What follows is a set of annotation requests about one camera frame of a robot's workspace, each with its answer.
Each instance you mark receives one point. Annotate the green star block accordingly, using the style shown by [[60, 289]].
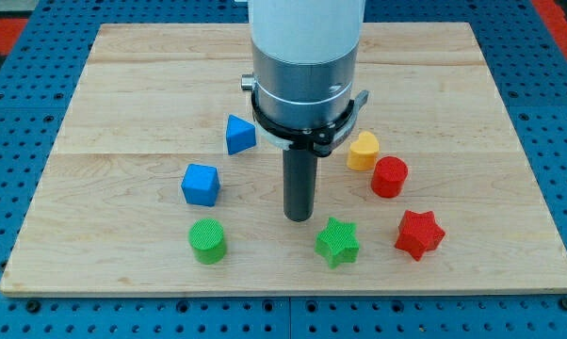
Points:
[[337, 243]]

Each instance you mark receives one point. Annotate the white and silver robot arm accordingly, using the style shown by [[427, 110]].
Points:
[[303, 55]]

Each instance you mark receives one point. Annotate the light wooden board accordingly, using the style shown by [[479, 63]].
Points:
[[109, 217]]

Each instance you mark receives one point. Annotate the red star block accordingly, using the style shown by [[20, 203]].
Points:
[[418, 233]]

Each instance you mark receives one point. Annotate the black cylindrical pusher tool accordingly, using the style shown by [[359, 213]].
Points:
[[299, 183]]

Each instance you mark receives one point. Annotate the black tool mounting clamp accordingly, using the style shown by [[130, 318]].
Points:
[[319, 141]]

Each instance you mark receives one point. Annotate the blue triangle block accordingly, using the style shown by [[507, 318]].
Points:
[[240, 135]]

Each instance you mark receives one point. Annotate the yellow heart block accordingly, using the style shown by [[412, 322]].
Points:
[[363, 152]]

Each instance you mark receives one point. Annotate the blue cube block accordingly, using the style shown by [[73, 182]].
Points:
[[200, 185]]

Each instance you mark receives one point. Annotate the green cylinder block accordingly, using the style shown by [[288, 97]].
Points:
[[207, 239]]

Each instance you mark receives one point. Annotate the red cylinder block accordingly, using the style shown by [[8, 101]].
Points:
[[389, 176]]

